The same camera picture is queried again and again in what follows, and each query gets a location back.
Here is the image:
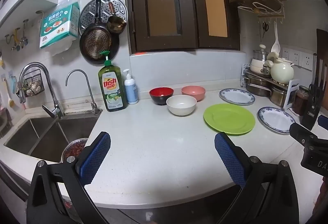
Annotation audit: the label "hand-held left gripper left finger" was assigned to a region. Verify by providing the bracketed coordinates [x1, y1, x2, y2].
[26, 131, 111, 224]

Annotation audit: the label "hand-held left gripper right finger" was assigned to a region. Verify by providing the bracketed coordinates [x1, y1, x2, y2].
[214, 132, 299, 224]

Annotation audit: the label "blue floral white plate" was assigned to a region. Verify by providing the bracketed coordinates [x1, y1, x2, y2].
[257, 106, 296, 135]
[219, 88, 256, 106]

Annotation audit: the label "green plate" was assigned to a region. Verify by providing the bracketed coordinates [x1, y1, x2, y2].
[203, 104, 256, 136]

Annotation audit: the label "white bowl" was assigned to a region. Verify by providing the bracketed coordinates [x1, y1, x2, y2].
[166, 95, 197, 116]

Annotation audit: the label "pink bowl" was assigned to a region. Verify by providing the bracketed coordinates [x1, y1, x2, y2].
[181, 86, 206, 102]

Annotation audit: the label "red and black bowl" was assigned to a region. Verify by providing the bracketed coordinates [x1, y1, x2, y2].
[149, 87, 174, 106]

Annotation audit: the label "person's right forearm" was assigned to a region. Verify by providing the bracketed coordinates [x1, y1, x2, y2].
[311, 175, 328, 224]

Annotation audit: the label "black knife block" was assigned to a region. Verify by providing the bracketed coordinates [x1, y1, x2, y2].
[300, 53, 328, 131]

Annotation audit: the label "steel colander with red food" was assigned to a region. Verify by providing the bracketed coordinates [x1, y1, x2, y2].
[61, 138, 89, 163]

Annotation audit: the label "glass jar dark contents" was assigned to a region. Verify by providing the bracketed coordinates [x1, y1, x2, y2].
[292, 86, 310, 117]

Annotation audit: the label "small steel pot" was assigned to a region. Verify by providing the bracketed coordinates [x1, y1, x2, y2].
[270, 86, 289, 107]

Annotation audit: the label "steel sink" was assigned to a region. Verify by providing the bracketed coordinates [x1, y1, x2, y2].
[3, 111, 101, 164]

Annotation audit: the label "green dish soap bottle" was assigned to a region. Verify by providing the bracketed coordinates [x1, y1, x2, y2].
[98, 50, 129, 112]

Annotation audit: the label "large steel pot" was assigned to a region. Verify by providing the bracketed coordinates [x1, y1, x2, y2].
[246, 77, 272, 97]

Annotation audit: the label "cream kettle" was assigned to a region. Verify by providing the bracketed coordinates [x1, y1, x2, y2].
[264, 52, 295, 85]

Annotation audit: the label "thin gooseneck faucet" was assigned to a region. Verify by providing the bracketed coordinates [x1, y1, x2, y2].
[65, 69, 103, 115]

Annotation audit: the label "metal pot rack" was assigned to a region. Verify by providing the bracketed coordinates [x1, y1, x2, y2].
[241, 64, 300, 109]

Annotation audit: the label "white blue pump bottle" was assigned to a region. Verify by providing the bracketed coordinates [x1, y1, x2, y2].
[123, 69, 139, 105]

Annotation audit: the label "large chrome faucet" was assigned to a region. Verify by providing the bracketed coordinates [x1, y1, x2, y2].
[19, 62, 65, 119]

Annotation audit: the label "dark wooden board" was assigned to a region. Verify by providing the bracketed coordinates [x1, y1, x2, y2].
[316, 29, 328, 65]

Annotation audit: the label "cream cooking pot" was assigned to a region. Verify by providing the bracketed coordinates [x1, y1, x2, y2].
[250, 58, 271, 75]

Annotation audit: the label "glass pot lid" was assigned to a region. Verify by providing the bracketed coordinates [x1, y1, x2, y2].
[252, 45, 269, 61]

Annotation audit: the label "white ladle spoon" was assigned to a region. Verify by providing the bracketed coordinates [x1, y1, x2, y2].
[271, 23, 281, 53]

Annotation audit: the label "yellow dish brush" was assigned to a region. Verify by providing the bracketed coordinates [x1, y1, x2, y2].
[2, 75, 15, 108]

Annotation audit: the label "scissors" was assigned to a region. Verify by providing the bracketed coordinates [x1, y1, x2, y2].
[261, 21, 269, 40]

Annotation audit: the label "brass ladle pot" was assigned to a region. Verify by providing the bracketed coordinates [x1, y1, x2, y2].
[106, 1, 128, 34]

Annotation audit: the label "paper towel pack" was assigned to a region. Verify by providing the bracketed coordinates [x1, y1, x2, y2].
[39, 1, 80, 56]

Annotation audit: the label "round steel steamer rack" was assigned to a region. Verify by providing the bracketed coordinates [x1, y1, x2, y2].
[79, 0, 128, 36]

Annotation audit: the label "black wire basket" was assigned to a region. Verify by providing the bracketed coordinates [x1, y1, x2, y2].
[16, 69, 45, 97]

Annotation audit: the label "white wall rack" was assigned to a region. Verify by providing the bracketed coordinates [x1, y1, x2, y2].
[237, 1, 285, 25]

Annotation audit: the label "brown window frame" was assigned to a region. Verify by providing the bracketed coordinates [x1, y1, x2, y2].
[125, 0, 241, 55]

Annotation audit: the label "metal wall hook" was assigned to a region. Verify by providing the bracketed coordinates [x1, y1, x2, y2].
[5, 29, 21, 51]
[20, 20, 30, 46]

